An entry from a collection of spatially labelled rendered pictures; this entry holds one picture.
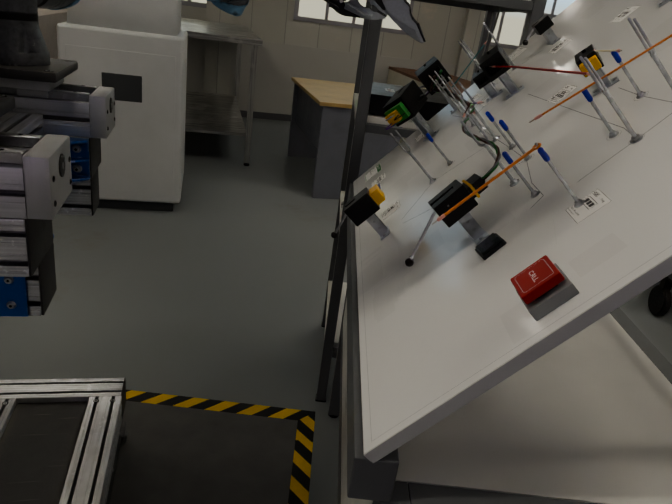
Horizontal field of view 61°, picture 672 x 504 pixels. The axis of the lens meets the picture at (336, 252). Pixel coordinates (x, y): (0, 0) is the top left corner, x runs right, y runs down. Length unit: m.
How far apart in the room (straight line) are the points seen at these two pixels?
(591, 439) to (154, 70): 3.17
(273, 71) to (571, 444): 6.61
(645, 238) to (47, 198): 0.75
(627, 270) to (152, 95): 3.27
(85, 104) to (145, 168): 2.46
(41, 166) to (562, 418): 0.86
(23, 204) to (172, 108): 2.85
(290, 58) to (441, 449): 6.63
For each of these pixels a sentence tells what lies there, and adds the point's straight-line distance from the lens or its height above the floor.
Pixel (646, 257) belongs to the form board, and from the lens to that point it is 0.68.
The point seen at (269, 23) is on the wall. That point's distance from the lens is 7.23.
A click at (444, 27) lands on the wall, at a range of 7.75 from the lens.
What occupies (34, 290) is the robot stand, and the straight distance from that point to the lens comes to 1.00.
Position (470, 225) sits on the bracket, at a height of 1.07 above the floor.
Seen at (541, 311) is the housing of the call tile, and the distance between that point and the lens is 0.68.
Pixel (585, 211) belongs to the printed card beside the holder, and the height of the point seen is 1.15.
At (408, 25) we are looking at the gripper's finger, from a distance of 0.68.
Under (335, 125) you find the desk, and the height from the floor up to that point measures 0.57.
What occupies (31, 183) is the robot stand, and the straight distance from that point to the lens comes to 0.88.
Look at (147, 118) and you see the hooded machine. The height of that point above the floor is 0.60.
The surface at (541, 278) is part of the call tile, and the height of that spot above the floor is 1.10.
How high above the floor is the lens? 1.35
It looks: 23 degrees down
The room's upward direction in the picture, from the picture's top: 8 degrees clockwise
